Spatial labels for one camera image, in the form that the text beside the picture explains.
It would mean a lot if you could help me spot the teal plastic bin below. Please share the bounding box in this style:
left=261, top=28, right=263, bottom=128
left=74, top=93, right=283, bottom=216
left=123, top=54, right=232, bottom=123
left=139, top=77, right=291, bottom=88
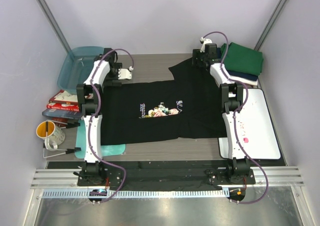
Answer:
left=57, top=46, right=104, bottom=94

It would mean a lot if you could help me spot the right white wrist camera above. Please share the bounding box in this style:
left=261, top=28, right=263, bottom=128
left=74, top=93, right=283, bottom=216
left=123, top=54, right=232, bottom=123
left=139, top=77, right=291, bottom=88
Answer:
left=200, top=37, right=212, bottom=52

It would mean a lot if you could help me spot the white slotted cable duct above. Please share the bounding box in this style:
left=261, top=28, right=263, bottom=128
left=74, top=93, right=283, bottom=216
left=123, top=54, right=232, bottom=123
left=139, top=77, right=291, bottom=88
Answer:
left=42, top=189, right=230, bottom=199

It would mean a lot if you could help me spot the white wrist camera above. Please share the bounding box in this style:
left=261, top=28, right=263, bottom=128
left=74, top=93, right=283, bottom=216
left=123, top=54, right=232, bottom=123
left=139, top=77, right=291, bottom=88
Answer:
left=118, top=66, right=134, bottom=80
left=200, top=37, right=212, bottom=52

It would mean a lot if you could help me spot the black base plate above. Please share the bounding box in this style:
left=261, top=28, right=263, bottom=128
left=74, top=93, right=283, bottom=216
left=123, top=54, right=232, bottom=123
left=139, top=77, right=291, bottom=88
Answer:
left=76, top=160, right=256, bottom=192

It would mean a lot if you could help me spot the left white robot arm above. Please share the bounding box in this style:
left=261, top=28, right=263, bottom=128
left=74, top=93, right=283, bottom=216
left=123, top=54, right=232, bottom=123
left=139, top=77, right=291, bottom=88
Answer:
left=76, top=48, right=118, bottom=186

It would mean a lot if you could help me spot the white whiteboard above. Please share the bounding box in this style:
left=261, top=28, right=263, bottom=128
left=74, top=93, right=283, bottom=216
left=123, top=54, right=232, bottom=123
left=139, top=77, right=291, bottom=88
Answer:
left=218, top=88, right=281, bottom=160

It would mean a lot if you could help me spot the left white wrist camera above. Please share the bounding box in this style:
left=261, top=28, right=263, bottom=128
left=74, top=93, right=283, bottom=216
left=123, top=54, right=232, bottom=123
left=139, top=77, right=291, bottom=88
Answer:
left=118, top=66, right=134, bottom=80

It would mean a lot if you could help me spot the black floral t shirt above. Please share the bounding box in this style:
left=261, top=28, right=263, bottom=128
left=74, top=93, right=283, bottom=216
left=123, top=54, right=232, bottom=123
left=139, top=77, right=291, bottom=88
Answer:
left=100, top=59, right=227, bottom=145

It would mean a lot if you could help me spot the left aluminium corner post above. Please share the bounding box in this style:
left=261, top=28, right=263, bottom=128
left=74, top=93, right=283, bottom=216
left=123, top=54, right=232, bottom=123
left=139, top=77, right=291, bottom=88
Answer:
left=36, top=0, right=71, bottom=52

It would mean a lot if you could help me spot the aluminium rail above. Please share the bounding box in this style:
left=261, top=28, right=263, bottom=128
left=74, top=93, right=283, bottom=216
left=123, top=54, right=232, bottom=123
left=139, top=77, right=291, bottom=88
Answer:
left=31, top=167, right=304, bottom=191

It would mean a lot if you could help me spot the yellow mug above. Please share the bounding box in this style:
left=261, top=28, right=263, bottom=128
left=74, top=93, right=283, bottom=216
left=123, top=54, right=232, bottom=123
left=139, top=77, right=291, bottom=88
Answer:
left=36, top=120, right=56, bottom=139

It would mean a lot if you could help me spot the aluminium corner post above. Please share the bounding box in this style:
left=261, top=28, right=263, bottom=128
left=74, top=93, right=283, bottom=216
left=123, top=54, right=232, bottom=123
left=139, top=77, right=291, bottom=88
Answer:
left=254, top=0, right=289, bottom=51
left=36, top=0, right=71, bottom=52

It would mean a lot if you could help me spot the white floral mug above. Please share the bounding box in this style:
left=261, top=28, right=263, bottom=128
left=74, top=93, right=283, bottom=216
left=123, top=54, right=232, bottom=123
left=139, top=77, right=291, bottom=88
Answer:
left=44, top=126, right=66, bottom=151

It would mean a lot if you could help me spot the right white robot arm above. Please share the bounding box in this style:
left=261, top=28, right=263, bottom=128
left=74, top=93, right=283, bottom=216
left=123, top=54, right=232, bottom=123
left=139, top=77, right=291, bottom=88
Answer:
left=192, top=39, right=250, bottom=184

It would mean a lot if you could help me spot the green folded t shirt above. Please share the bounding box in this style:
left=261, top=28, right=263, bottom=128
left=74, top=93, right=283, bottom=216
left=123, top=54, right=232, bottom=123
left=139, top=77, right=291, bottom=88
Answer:
left=220, top=42, right=264, bottom=76

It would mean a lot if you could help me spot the white folded t shirt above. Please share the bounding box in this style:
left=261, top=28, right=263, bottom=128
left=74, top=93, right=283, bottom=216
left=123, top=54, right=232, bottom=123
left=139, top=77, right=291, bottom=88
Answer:
left=240, top=79, right=258, bottom=86

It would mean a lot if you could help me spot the blue grey book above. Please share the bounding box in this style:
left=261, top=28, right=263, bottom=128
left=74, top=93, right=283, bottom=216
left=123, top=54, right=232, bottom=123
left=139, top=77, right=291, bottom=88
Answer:
left=42, top=109, right=83, bottom=120

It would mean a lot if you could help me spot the right aluminium corner post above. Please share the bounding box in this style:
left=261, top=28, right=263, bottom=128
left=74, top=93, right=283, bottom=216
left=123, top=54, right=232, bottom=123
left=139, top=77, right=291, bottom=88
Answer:
left=254, top=0, right=289, bottom=51

